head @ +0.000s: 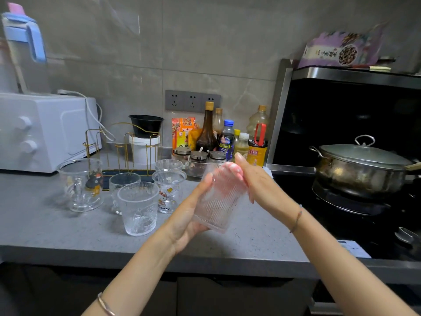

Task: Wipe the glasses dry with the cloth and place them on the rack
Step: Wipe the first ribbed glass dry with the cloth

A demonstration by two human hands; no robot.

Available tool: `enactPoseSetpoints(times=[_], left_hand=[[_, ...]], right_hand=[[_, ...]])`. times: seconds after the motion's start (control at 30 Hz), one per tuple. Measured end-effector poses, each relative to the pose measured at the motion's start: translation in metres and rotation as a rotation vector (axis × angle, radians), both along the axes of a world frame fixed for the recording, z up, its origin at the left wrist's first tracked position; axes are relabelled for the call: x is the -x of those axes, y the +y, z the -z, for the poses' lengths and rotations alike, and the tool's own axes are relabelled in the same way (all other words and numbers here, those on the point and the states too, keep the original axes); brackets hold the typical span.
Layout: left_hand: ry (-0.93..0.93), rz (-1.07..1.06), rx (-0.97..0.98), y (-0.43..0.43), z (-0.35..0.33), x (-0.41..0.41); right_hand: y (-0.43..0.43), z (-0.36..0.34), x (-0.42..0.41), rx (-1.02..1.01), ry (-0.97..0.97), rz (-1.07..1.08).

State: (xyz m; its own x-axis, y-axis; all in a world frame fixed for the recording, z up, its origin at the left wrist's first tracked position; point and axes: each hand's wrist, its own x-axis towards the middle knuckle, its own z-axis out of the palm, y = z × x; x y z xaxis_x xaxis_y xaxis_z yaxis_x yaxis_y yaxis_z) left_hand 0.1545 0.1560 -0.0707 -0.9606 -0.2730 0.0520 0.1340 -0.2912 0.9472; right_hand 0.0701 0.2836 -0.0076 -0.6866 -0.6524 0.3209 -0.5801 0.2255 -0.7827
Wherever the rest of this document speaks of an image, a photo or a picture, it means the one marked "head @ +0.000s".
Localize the person's right hand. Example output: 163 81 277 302
227 153 303 233

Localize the black plastic bowl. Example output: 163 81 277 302
128 115 164 139

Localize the small ribbed clear glass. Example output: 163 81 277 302
154 158 183 172

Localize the steel pot lid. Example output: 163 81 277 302
319 134 414 170

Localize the person's left forearm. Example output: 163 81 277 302
82 230 185 316

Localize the gold wire cup rack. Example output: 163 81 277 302
82 122 162 191

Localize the purple food packet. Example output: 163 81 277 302
297 24 385 69

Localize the clear round condiment tray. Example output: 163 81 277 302
171 158 231 179

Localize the orange seasoning packet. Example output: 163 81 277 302
171 117 197 152

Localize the clear jug blue lid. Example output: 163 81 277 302
1 2 50 94

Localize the white microwave oven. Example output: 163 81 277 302
0 92 102 173

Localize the yellow liquid bottle white cap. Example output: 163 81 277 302
234 132 250 160

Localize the clear container pink lid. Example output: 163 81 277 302
0 37 19 94

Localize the steel ladle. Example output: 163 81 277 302
394 226 421 246

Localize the grey wall socket panel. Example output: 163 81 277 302
164 90 221 113

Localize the embossed ribbed clear glass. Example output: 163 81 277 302
117 182 160 237

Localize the dark brown glass bottle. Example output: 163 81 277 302
196 101 218 152

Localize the white power cable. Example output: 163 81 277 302
57 90 116 142

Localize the large bottle red handle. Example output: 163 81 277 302
246 105 270 167

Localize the person's left hand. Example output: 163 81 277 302
164 172 218 255

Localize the white label sticker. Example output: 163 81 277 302
338 239 372 259

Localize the stainless steel pot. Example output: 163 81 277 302
310 146 417 198

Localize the short textured glass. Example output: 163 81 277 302
109 172 141 215

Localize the cartoon cat print glass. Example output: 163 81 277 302
152 169 187 214

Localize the dark bottle blue cap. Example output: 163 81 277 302
218 119 235 161

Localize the silver bracelet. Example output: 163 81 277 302
97 292 116 316

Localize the tall ribbed clear glass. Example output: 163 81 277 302
192 161 249 234

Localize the pink striped cloth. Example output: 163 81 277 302
215 162 246 194

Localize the thin string bracelet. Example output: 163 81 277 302
289 204 303 234

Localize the penguin print glass mug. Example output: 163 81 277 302
57 158 104 213

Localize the yellow seasoning pouch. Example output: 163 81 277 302
188 128 203 150

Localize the clear bottle brown cap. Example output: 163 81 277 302
213 108 224 135

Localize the white plastic bucket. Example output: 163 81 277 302
129 134 161 170

